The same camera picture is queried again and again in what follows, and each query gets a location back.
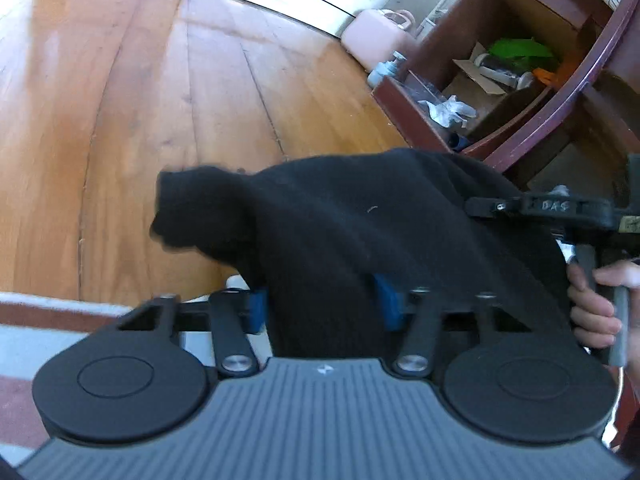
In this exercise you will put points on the cardboard piece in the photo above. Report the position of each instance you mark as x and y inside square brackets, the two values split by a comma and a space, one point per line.
[470, 72]

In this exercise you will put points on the pink jug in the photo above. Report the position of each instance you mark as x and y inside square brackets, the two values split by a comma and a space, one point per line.
[375, 40]

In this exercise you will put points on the person's right hand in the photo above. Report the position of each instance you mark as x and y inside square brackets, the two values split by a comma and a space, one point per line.
[592, 317]

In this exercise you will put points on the orange plastic piece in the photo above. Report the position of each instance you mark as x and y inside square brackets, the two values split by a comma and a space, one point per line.
[545, 75]

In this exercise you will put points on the crumpled clear plastic wrap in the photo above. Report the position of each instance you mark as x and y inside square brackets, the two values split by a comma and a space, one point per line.
[450, 110]

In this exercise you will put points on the grey roller tool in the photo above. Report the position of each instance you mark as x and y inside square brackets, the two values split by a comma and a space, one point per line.
[500, 72]

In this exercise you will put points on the clear plastic bag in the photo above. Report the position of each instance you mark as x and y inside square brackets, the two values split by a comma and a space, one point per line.
[420, 87]

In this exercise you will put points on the curved dark wooden frame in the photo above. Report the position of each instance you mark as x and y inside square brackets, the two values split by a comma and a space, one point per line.
[565, 90]

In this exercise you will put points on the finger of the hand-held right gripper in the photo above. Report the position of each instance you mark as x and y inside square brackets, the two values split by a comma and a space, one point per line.
[492, 206]

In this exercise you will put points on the green plastic sheet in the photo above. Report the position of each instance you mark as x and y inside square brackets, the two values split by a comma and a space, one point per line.
[520, 49]

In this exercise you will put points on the blue pump bottle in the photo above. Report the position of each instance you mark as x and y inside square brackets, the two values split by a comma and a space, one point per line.
[382, 71]

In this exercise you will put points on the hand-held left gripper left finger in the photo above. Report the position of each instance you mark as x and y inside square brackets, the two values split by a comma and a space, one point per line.
[257, 310]

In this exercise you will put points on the dark wooden cabinet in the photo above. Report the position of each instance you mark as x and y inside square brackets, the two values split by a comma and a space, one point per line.
[430, 130]

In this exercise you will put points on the black garment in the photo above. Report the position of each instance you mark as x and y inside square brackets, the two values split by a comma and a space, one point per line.
[350, 220]

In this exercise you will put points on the pink white checkered blanket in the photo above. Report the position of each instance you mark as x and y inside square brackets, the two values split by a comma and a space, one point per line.
[30, 345]

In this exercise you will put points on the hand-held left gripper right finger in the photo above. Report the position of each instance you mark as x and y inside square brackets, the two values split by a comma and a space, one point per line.
[387, 305]

